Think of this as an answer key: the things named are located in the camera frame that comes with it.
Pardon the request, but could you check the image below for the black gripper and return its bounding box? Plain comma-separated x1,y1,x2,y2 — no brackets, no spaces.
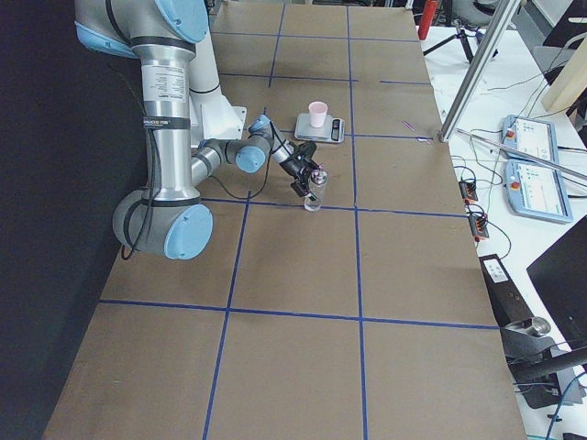
280,141,319,202

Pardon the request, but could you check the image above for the clear glass sauce bottle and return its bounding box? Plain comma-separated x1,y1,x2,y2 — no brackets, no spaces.
304,169,328,212

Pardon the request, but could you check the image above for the pink plastic cup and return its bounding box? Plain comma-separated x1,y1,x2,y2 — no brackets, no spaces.
308,101,328,128

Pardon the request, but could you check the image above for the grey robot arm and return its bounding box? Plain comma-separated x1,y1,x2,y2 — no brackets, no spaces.
75,1,317,259

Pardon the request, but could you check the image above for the white digital kitchen scale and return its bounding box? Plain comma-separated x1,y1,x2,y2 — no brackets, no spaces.
294,113,345,144

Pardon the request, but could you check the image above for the black red power strip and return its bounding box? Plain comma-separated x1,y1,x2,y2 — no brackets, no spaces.
468,212,489,242
459,180,478,204

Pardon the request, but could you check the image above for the black tripod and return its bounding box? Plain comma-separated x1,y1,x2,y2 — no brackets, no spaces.
423,25,478,63

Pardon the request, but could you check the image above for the red fire extinguisher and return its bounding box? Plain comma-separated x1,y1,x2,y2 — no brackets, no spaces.
417,0,438,41

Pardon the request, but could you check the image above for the lower teach pendant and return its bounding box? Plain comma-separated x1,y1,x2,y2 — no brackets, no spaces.
504,159,573,224

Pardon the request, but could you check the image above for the teach pendant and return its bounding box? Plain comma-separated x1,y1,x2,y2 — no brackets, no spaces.
504,159,573,224
502,115,559,163

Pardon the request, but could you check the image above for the upper teach pendant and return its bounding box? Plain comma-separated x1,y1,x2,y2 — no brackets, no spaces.
502,115,559,163

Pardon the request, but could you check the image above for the black monitor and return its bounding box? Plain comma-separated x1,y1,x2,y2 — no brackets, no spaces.
526,216,586,341

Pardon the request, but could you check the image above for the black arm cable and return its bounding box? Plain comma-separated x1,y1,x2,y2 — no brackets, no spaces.
119,107,294,260

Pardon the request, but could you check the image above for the aluminium frame post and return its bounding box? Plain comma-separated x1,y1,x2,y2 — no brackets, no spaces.
438,0,523,142

